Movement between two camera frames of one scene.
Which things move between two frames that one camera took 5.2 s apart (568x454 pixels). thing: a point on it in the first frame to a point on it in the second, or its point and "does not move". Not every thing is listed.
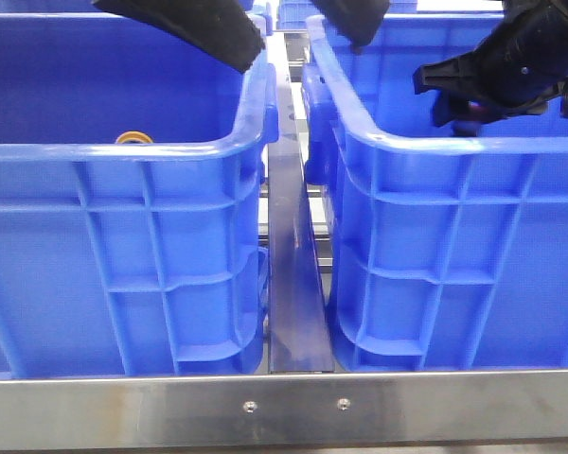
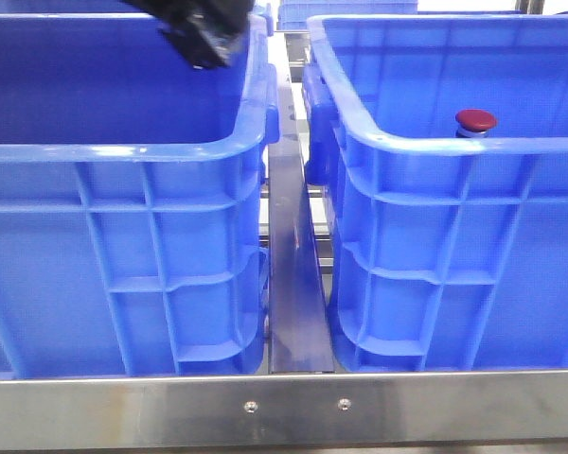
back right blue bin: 291,14 does not move
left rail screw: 250,406 does not move
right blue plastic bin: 447,251 does not move
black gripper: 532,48 to 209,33
